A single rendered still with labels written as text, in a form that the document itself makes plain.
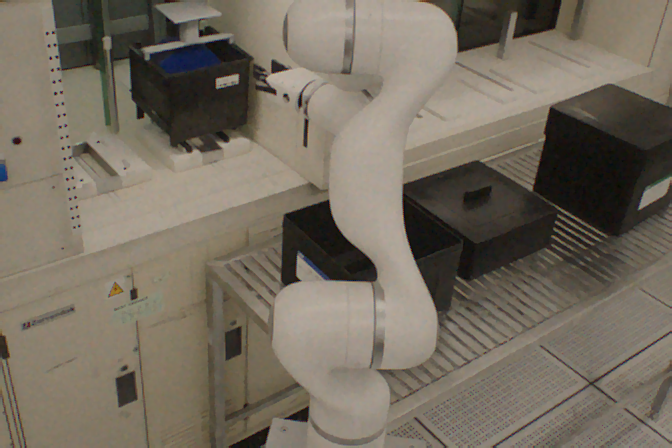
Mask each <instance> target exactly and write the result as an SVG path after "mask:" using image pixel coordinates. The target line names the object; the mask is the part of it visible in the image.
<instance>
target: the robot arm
mask: <svg viewBox="0 0 672 448"><path fill-rule="evenodd" d="M282 37H283V44H284V48H285V50H286V52H287V54H288V56H289V58H291V59H292V60H293V61H294V62H295V63H296V64H298V65H299V66H301V67H300V68H293V67H292V66H289V65H286V66H285V65H284V64H283V63H281V62H279V61H277V60H275V59H272V60H271V74H270V73H268V72H267V70H266V68H264V67H263V66H260V65H258V64H256V63H254V64H253V77H254V78H255V79H256V80H258V81H257V82H256V83H255V90H258V91H264V92H269V93H266V97H267V99H268V100H270V101H272V102H273V103H275V104H278V105H280V106H282V107H284V108H287V109H289V110H293V111H296V113H300V114H301V115H302V116H303V117H304V118H306V119H308V120H310V121H311V122H313V123H314V124H316V125H318V127H320V128H322V129H323V130H325V131H327V132H328V133H330V134H331V135H334V136H335V138H334V141H332V145H331V149H330V162H329V202H330V209H331V214H332V217H334V220H335V222H336V224H337V227H338V228H339V230H340V231H341V233H342V234H343V235H344V236H345V237H346V239H348V241H350V242H351V243H352V244H353V245H354V246H356V247H357V248H358V249H359V250H361V251H363V252H364V253H365V255H367V256H368V257H369V258H370V259H371V261H372V262H373V263H374V265H375V267H377V272H378V278H377V280H375V281H371V282H367V281H335V280H309V281H299V282H295V284H292V285H289V286H287V287H285V288H284V289H282V290H281V291H280V292H279V294H278V295H277V296H275V299H274V301H273V302H272V305H271V306H270V311H269V316H268V332H269V340H270V344H271V347H272V349H273V352H274V354H276V357H277V358H278V360H279V361H280V363H281V364H282V366H283V367H284V368H285V369H286V372H287V373H288V374H289V375H291V376H292V377H293V378H294V379H295V380H296V381H297V382H298V383H299V384H300V385H302V387H303V388H305V389H306V390H307V391H308V392H309V393H310V404H309V420H308V434H307V448H384V440H385V434H386V426H387V420H388V412H389V403H390V394H389V388H388V384H387V382H386V380H385V379H384V377H383V376H382V375H381V374H380V373H378V372H377V370H375V369H406V368H411V367H415V366H418V365H421V364H423V363H424V362H426V361H427V360H428V359H429V358H430V357H431V355H432V353H433V351H435V349H436V347H437V346H438V339H439V330H440V326H439V321H438V316H437V314H438V313H437V309H436V308H435V305H434V302H432V299H431V296H430V294H429V291H428V289H427V287H426V285H425V282H424V280H423V278H422V275H421V273H420V271H418V268H417V266H416V263H415V261H414V258H413V256H412V252H411V249H410V246H409V243H408V239H407V235H406V230H405V223H403V215H402V184H403V163H405V148H406V141H407V135H408V131H409V128H410V125H411V123H412V121H413V119H414V118H415V116H416V115H417V113H419V111H420V110H421V109H422V107H423V106H424V105H425V104H426V102H427V101H428V100H429V99H430V97H431V96H433V95H434V94H435V93H436V91H437V90H438V89H439V88H440V87H441V86H442V85H443V83H444V81H445V80H447V79H448V77H449V76H450V74H451V72H452V69H453V67H454V64H455V61H456V55H457V52H458V48H457V32H456V31H455V27H454V25H453V23H452V21H451V19H450V18H449V17H448V15H447V13H445V12H444V11H442V10H441V9H440V8H438V7H436V6H434V5H431V4H427V3H423V2H415V1H406V0H295V1H294V2H293V3H292V5H291V6H289V8H288V10H287V12H286V15H285V17H284V20H283V29H282ZM311 71H313V72H317V73H325V74H328V76H329V79H330V81H331V82H329V81H327V80H325V79H322V78H321V77H320V76H317V75H316V74H314V73H313V72H311ZM267 81H268V82H267Z"/></svg>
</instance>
